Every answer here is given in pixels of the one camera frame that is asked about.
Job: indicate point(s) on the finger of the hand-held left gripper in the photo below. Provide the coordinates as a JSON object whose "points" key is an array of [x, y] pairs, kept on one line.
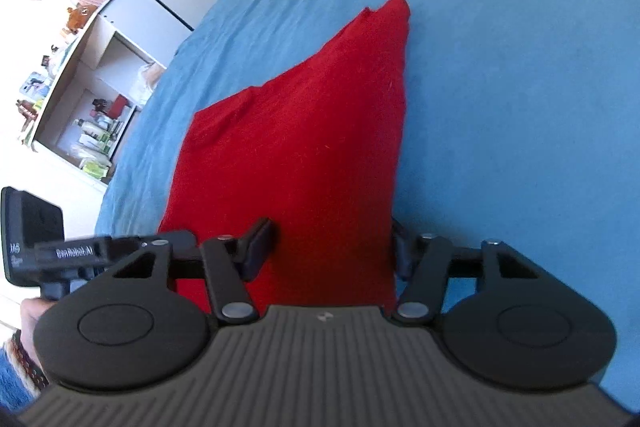
{"points": [[182, 244]]}

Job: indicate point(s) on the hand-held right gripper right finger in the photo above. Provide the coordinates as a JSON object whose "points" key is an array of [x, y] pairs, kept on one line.
{"points": [[402, 252]]}

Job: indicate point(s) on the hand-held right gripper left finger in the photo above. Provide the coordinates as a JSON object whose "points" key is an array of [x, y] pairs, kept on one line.
{"points": [[257, 252]]}

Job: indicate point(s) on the red knit sweater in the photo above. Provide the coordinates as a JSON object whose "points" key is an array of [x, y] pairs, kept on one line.
{"points": [[300, 147]]}

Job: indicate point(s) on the person's left hand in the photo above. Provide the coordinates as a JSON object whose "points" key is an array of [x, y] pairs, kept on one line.
{"points": [[32, 322]]}

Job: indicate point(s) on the row of toiletry bottles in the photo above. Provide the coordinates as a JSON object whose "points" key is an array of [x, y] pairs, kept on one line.
{"points": [[95, 142]]}

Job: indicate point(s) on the small red box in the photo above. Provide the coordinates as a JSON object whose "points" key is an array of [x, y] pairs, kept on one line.
{"points": [[120, 106]]}

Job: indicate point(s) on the white plastic bags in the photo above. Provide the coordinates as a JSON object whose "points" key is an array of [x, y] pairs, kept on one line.
{"points": [[147, 79]]}

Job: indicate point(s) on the bed with blue sheet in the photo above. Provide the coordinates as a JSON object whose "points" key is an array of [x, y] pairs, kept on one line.
{"points": [[500, 107]]}

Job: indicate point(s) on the white shelf unit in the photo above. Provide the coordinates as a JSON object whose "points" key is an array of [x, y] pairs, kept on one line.
{"points": [[107, 42]]}

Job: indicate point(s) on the orange teddy bear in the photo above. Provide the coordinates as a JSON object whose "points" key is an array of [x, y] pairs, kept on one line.
{"points": [[80, 17]]}

